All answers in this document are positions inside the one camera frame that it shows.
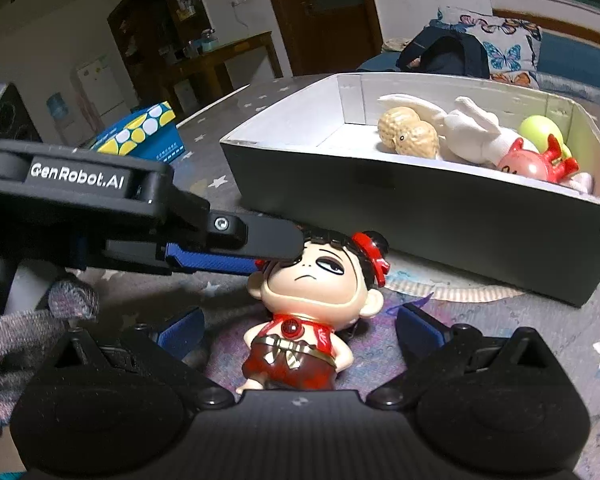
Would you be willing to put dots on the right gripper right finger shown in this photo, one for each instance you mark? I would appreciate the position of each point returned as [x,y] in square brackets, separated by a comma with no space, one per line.
[433,352]

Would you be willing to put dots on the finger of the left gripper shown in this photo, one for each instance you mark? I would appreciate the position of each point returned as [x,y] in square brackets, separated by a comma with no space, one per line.
[190,262]
[253,236]

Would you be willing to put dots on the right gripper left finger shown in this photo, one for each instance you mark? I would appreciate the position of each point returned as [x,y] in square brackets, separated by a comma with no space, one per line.
[160,351]

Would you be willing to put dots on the boy figurine red outfit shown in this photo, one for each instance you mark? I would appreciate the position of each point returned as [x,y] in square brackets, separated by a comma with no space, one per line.
[334,282]

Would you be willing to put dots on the peanut shaped toy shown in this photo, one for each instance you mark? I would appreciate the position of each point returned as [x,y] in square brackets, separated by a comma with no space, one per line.
[402,130]

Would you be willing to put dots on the red round toy figure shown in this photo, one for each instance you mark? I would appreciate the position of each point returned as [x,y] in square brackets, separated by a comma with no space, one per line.
[547,166]

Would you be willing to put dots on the white plush rabbit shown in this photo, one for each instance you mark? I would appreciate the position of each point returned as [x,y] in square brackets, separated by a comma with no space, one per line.
[468,132]

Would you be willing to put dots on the green alien ball toy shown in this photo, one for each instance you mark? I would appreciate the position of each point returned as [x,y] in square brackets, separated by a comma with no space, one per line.
[537,128]

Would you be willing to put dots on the grey cardboard box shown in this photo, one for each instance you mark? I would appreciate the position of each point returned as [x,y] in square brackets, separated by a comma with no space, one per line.
[316,157]

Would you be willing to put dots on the blue yellow tissue box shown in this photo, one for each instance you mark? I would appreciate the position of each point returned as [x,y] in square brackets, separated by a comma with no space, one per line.
[149,134]

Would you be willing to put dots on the white refrigerator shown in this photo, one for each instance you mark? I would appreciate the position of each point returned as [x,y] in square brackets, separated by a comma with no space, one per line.
[101,94]

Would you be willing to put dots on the wooden side table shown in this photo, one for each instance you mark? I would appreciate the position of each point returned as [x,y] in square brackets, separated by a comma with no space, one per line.
[210,70]

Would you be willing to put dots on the brown wooden door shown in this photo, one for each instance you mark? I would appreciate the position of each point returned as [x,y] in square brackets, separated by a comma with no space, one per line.
[328,36]

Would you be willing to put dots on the dark blue backpack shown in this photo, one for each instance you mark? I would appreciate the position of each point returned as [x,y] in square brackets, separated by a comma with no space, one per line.
[442,51]

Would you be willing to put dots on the butterfly print pillow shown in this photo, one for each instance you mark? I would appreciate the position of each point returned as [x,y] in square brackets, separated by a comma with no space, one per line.
[512,45]

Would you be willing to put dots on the dark wall shelf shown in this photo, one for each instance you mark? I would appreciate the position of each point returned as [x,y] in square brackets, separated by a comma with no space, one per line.
[153,35]

